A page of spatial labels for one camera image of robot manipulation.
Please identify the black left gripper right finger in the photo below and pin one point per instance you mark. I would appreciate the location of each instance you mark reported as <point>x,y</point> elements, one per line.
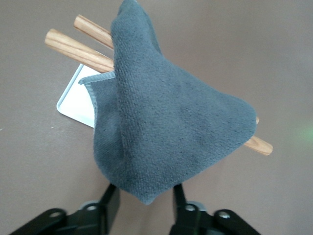
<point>179,200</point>

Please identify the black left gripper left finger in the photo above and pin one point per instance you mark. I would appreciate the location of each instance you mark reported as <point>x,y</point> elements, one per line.
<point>111,203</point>

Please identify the grey and pink towel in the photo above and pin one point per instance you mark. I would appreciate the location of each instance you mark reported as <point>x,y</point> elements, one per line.
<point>171,117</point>

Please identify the white rack with wooden bars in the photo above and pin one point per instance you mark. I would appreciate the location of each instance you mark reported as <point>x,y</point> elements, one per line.
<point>73,49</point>

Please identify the brown table cover sheet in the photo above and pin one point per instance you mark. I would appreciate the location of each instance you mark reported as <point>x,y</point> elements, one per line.
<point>36,171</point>

